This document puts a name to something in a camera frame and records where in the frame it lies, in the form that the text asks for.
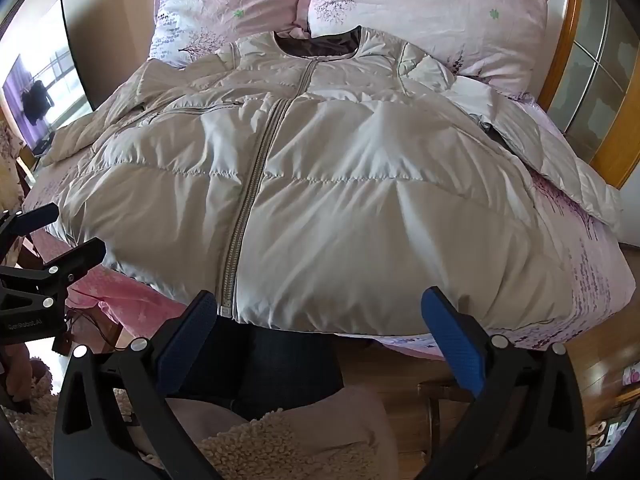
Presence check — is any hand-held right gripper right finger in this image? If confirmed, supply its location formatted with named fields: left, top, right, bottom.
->
left=415, top=286, right=588, bottom=480

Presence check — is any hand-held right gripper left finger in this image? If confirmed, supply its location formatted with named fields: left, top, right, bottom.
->
left=51, top=289, right=236, bottom=480

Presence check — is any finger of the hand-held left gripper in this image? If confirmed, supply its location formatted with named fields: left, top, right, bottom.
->
left=0, top=238, right=107, bottom=318
left=0, top=203, right=60, bottom=251

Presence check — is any beige puffer jacket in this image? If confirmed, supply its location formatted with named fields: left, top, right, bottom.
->
left=37, top=25, right=623, bottom=336

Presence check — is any dark wooden stool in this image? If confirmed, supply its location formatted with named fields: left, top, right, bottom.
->
left=417, top=377, right=481, bottom=461

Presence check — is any floral cloth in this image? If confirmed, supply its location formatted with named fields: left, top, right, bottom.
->
left=0, top=122, right=26, bottom=211

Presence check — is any flat screen television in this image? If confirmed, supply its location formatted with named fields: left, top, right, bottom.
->
left=0, top=0, right=96, bottom=158

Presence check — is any person's beige fleece coat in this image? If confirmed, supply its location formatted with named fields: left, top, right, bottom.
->
left=135, top=385, right=386, bottom=480

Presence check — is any pink floral bed sheet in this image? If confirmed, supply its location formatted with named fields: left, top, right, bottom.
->
left=22, top=95, right=628, bottom=361

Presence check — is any pink floral pillow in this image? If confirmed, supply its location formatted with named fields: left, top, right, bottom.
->
left=149, top=0, right=313, bottom=68
left=305, top=0, right=550, bottom=98

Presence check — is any wooden headboard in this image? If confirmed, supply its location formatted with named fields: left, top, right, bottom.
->
left=537, top=0, right=640, bottom=191

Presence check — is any thin dark cable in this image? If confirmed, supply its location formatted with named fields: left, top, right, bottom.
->
left=67, top=307, right=123, bottom=353

